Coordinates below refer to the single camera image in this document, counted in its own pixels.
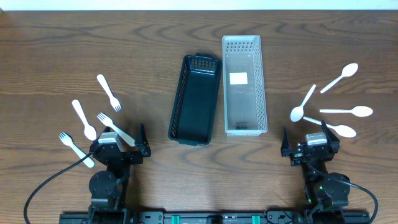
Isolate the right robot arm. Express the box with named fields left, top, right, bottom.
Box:
left=280, top=121, right=350, bottom=223

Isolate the white fork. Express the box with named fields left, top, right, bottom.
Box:
left=96, top=74, right=122, bottom=111
left=59, top=132, right=95, bottom=168
left=97, top=113, right=135, bottom=147

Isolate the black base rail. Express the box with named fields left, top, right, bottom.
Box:
left=58, top=210, right=370, bottom=224

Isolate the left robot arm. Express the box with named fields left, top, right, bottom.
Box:
left=87, top=124, right=151, bottom=224

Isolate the clear plastic basket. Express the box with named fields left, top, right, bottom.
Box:
left=222, top=35, right=268, bottom=136

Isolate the black plastic basket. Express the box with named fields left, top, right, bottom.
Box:
left=168, top=53, right=222, bottom=146

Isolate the white spoon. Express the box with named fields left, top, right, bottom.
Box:
left=319, top=106, right=373, bottom=118
left=303, top=116, right=356, bottom=138
left=320, top=63, right=359, bottom=94
left=72, top=100, right=97, bottom=141

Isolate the white spoon bowl down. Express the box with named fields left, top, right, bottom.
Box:
left=290, top=84, right=316, bottom=122

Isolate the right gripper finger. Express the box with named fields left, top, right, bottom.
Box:
left=321, top=120, right=340, bottom=149
left=280, top=126, right=290, bottom=157

